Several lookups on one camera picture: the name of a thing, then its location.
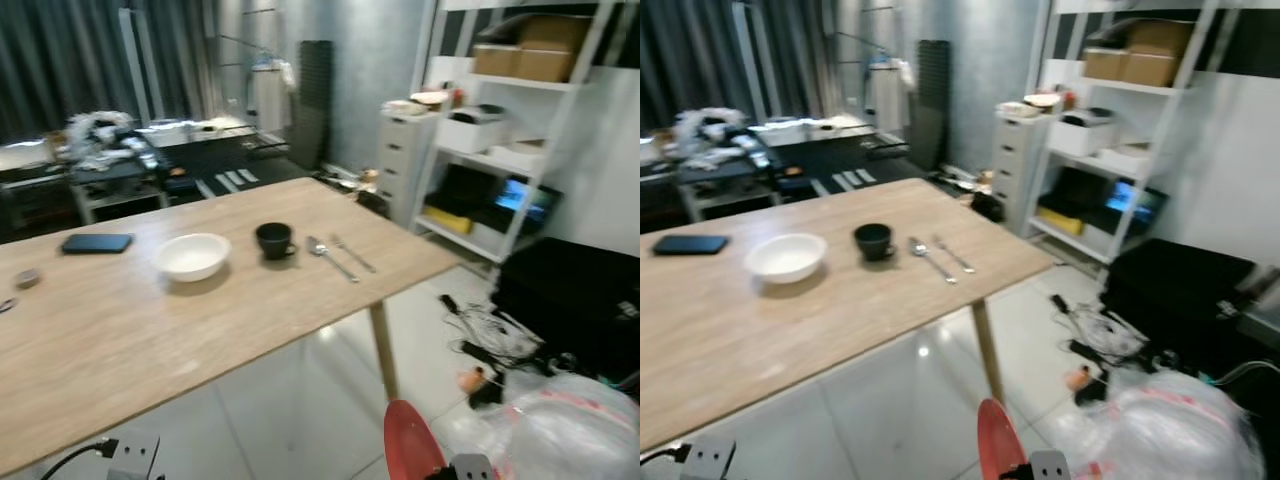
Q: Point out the pink round plate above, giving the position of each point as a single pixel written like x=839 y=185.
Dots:
x=410 y=445
x=1000 y=445

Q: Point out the small orange roll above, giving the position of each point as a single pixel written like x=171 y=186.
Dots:
x=472 y=379
x=1078 y=378

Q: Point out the wooden table leg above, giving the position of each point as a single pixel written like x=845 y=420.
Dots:
x=988 y=350
x=383 y=350

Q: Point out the clear plastic bag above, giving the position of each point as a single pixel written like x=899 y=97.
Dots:
x=570 y=430
x=1160 y=430

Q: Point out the black suitcase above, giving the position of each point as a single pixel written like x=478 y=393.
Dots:
x=570 y=300
x=1175 y=295

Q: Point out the silver metal fork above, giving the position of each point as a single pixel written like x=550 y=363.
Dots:
x=955 y=256
x=352 y=254

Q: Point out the white metal shelf rack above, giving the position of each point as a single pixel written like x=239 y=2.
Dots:
x=1070 y=240
x=460 y=240

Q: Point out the silver metal spoon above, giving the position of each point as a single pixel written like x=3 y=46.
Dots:
x=316 y=245
x=918 y=246

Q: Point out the yellow box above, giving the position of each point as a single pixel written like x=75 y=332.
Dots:
x=1060 y=222
x=447 y=220

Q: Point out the black backpack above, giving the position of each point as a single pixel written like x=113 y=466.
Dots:
x=372 y=202
x=987 y=206

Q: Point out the black case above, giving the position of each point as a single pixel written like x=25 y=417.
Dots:
x=465 y=190
x=1080 y=190

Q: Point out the lit tablet screen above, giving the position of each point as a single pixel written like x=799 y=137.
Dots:
x=1130 y=198
x=520 y=195

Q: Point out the white drawer cabinet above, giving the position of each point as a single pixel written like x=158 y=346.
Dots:
x=1018 y=170
x=405 y=160

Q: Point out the white ceramic bowl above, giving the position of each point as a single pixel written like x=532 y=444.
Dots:
x=785 y=257
x=192 y=255

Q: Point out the black smartphone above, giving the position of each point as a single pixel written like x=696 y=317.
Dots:
x=97 y=243
x=690 y=245

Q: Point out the white printer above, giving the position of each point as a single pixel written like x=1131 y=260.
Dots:
x=470 y=132
x=1082 y=135

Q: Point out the white crumpled cloth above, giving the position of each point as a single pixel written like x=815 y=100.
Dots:
x=403 y=108
x=1016 y=111

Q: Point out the pink and white dish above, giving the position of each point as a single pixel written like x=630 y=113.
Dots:
x=432 y=98
x=1045 y=100

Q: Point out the black foam panel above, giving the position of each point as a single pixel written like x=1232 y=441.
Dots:
x=930 y=100
x=312 y=100

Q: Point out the white hanging garment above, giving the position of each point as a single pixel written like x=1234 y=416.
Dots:
x=888 y=100
x=270 y=100

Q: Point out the small cardboard box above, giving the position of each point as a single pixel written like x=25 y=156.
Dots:
x=495 y=60
x=1105 y=64

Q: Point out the grey robot on cart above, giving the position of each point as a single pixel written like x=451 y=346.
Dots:
x=710 y=130
x=100 y=135

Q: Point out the large cardboard box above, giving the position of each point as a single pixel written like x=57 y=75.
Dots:
x=550 y=45
x=1160 y=50

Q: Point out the small round grey tin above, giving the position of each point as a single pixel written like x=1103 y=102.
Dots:
x=28 y=279

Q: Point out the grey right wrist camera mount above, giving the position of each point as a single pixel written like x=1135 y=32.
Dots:
x=1050 y=468
x=475 y=470

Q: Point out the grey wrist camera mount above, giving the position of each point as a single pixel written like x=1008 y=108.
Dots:
x=1050 y=468
x=475 y=470
x=135 y=460
x=710 y=465

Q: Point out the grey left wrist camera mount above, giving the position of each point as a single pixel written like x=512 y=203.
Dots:
x=710 y=465
x=135 y=460

